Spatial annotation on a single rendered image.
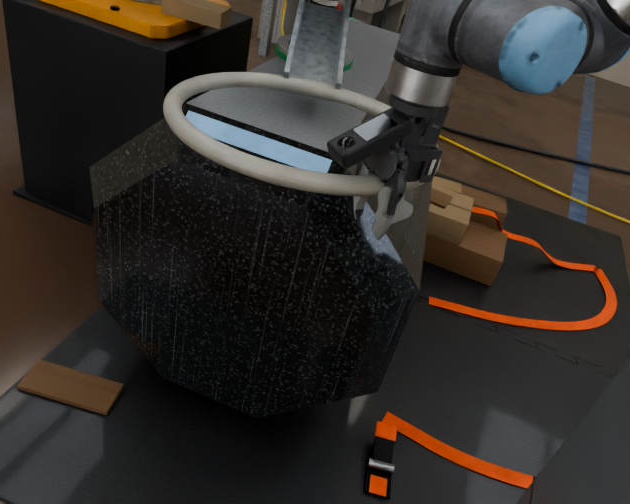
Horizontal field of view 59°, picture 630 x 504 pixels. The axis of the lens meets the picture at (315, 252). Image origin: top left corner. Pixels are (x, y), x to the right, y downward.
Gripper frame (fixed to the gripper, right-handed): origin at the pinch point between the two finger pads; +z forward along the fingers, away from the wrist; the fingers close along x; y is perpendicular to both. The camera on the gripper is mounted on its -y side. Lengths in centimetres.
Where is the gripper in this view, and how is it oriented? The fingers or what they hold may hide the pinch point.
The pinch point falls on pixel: (365, 222)
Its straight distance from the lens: 87.1
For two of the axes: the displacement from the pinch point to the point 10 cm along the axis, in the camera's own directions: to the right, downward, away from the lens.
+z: -2.1, 8.2, 5.3
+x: -4.7, -5.6, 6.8
